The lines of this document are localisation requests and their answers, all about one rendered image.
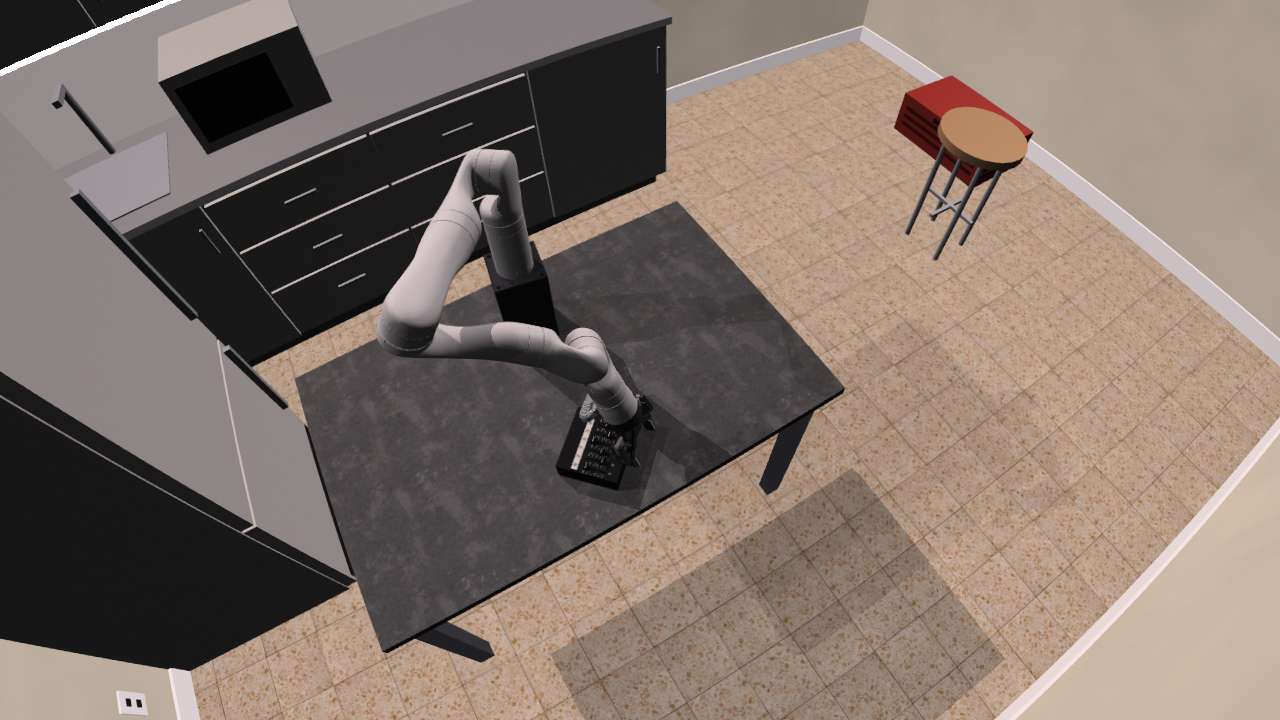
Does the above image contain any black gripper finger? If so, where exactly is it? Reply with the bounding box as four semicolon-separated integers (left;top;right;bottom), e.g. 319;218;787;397
611;428;641;468
634;395;655;430

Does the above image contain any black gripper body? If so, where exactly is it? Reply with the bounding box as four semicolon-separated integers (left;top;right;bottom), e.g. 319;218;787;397
605;404;643;442

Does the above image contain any black lighting desk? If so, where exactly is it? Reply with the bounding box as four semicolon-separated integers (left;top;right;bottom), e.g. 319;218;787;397
556;407;626;489

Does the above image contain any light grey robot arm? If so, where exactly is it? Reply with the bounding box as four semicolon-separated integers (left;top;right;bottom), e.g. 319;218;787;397
376;149;637;425

